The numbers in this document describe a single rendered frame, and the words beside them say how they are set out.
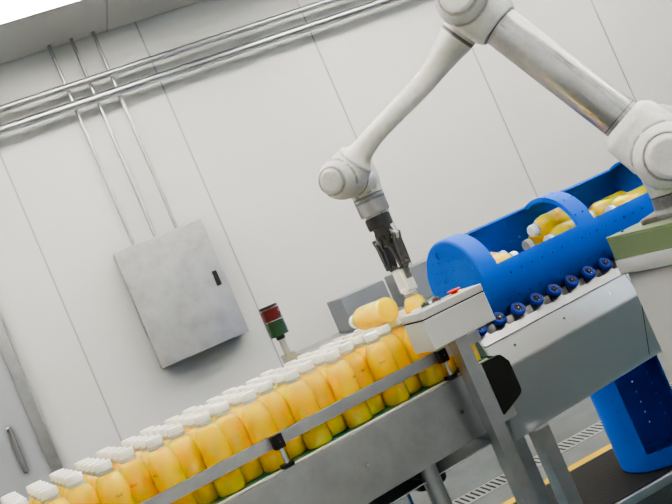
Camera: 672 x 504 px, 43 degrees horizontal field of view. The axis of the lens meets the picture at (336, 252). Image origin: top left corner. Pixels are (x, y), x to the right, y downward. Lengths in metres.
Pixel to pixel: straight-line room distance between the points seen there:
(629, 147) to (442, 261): 0.73
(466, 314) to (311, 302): 3.83
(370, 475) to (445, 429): 0.24
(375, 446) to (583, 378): 0.81
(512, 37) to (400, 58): 4.39
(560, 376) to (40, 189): 4.08
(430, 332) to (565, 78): 0.68
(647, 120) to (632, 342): 0.93
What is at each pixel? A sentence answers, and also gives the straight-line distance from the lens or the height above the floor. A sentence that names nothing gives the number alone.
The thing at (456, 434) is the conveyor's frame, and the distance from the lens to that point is 2.24.
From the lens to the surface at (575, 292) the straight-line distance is 2.68.
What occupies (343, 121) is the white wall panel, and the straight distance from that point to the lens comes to 6.23.
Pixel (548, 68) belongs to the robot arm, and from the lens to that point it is 2.14.
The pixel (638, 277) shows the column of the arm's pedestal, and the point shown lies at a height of 0.94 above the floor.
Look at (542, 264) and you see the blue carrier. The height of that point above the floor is 1.05.
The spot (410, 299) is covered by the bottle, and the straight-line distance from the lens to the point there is 2.43.
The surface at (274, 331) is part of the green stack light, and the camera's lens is 2.65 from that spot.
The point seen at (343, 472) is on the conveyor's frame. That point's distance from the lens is 2.09.
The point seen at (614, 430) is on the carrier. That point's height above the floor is 0.32.
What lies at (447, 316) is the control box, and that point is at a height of 1.06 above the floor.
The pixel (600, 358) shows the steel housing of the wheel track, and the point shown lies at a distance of 2.72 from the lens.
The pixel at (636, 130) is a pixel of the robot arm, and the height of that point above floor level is 1.29.
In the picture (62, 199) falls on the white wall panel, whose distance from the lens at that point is 5.88.
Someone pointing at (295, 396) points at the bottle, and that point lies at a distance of 2.09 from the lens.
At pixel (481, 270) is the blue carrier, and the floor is 1.11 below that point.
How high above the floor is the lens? 1.27
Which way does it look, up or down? 1 degrees up
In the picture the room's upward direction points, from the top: 23 degrees counter-clockwise
